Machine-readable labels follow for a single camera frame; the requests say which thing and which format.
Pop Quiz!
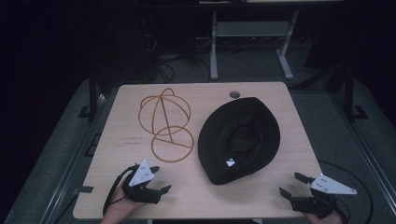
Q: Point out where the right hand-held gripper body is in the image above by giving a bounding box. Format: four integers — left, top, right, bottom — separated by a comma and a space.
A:
290, 174, 358, 219

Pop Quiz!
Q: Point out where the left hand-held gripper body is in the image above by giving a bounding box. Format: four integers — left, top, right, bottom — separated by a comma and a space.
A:
121, 160, 163, 205

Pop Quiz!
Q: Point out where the gold wire hat stand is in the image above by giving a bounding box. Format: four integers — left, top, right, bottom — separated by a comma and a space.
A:
137, 87, 195, 163

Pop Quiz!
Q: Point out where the black brimmed hat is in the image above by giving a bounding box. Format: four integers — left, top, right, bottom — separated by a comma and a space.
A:
197, 96, 281, 187

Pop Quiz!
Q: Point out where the person's right hand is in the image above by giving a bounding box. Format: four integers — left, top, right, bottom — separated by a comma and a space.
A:
303, 210, 346, 224

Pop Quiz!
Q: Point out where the person's left hand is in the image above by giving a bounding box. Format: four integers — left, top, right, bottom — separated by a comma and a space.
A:
100, 181, 148, 224

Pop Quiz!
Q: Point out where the black gripper strap cable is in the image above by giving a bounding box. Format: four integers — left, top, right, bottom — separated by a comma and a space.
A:
102, 163, 139, 217

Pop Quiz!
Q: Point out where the grey metal floor rail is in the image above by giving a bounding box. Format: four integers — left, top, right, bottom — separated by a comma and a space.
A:
329, 91, 396, 217
38, 91, 120, 224

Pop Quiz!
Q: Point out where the black metal stand post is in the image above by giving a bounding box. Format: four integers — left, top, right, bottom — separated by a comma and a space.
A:
343, 65, 370, 121
77, 69, 99, 121

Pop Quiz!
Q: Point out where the bundle of floor cables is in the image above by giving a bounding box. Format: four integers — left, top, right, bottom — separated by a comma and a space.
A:
143, 32, 213, 84

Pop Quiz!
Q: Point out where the grey metal table frame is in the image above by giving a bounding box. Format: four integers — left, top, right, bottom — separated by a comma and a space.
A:
209, 9, 300, 81

